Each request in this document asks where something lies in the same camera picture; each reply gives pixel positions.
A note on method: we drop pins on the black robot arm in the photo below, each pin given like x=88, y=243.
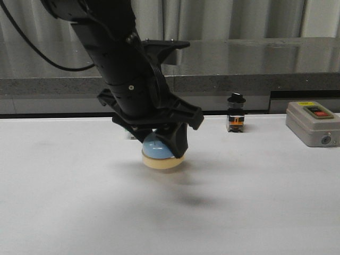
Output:
x=137, y=89

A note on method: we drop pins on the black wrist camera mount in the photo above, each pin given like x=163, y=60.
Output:
x=157, y=51

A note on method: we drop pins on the black selector switch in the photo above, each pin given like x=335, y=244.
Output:
x=235, y=121

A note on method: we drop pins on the grey stone counter ledge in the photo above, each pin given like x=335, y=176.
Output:
x=269, y=73

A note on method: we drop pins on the green pushbutton switch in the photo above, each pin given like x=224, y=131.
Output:
x=128, y=135

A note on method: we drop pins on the grey curtain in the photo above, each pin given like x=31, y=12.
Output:
x=191, y=20

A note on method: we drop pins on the blue desk bell cream base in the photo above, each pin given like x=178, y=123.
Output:
x=157, y=155

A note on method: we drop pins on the grey power switch box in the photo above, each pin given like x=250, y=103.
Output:
x=313, y=123

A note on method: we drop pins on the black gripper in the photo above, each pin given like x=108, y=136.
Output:
x=178, y=114

